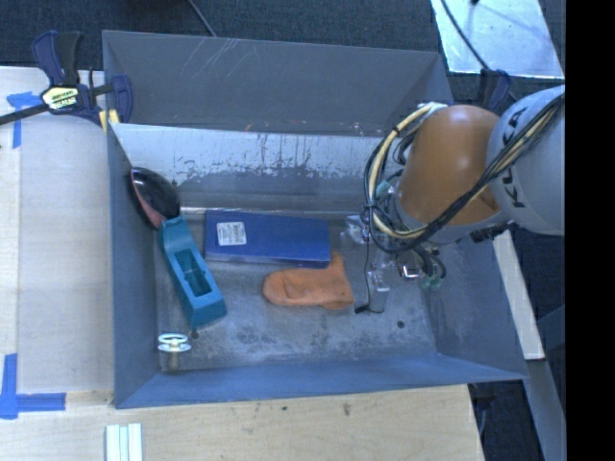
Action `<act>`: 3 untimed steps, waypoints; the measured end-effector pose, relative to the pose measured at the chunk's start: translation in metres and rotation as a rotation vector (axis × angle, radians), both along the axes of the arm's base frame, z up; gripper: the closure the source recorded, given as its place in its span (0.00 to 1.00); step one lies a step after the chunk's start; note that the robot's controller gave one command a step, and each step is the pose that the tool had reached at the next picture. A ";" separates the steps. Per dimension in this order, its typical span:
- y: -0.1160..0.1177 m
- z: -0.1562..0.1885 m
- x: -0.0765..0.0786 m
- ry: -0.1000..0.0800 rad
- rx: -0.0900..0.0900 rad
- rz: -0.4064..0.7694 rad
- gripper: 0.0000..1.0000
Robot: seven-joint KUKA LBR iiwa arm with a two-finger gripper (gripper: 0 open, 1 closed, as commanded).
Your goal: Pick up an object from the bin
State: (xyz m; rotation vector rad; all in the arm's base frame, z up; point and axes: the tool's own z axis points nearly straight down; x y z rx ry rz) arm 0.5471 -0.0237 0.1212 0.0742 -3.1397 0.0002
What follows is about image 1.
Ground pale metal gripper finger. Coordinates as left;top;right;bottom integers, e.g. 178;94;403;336
372;284;391;314
367;259;386;289

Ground orange cloth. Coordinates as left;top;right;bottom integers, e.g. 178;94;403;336
261;252;357;312

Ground grey metal bin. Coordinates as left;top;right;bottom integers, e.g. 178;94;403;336
101;30;530;410

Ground blue flat box white label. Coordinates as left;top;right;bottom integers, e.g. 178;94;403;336
203;208;333;269

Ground teal plastic hollow block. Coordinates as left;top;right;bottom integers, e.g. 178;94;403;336
157;215;229;332

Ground silver metal bolt with washers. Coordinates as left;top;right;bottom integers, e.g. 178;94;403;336
157;332;193;372

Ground glossy black and red oval object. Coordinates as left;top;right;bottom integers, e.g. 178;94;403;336
126;166;184;231

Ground pale wood board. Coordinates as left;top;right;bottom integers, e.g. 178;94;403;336
16;112;116;395

